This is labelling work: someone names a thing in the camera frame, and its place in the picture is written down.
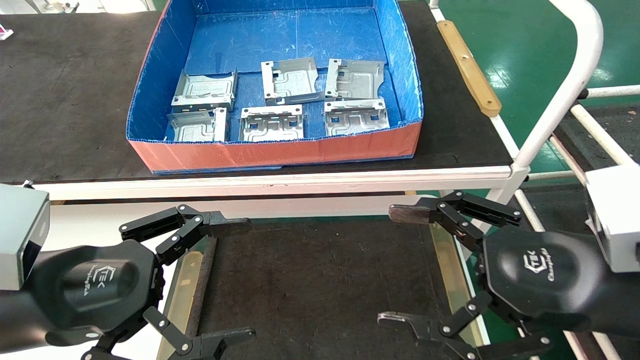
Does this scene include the tan wooden strip with holes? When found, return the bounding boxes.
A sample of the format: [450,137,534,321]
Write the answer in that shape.
[437,20,502,118]

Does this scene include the stamped metal bracket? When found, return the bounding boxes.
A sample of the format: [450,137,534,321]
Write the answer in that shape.
[324,98,390,138]
[171,69,238,112]
[166,107,230,143]
[261,57,325,106]
[238,105,305,143]
[325,58,386,101]

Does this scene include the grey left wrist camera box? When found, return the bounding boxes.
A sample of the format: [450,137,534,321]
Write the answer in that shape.
[0,183,51,291]

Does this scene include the tan edge strip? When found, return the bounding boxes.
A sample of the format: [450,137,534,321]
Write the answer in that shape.
[156,250,205,360]
[430,222,486,347]

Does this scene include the thin white rack pipe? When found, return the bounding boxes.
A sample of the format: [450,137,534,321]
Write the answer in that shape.
[526,170,576,182]
[549,134,590,187]

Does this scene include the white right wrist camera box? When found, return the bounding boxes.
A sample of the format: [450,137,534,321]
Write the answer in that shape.
[585,164,640,274]

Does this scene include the grey background equipment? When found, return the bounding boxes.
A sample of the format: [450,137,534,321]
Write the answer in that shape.
[22,0,81,14]

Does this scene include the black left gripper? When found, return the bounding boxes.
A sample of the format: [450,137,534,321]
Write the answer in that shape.
[27,204,257,360]

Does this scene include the white table edge rail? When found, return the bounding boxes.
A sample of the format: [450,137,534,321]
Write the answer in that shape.
[30,165,531,202]

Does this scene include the dark brown edge strip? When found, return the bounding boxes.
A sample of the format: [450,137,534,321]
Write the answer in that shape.
[182,236,219,341]

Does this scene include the curved white frame pipe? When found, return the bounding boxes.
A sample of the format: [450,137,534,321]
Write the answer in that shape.
[512,0,605,171]

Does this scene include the large black table mat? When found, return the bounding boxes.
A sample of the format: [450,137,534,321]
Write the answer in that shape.
[0,0,514,185]

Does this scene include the blue corrugated box orange outside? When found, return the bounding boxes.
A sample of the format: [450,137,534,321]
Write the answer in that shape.
[126,0,424,175]

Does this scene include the black side rack mat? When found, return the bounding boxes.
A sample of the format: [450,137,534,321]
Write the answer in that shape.
[552,102,640,171]

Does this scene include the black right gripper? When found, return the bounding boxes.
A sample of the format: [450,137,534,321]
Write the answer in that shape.
[377,190,609,360]

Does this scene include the black work mat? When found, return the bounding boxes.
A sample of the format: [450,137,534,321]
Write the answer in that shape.
[190,217,481,360]

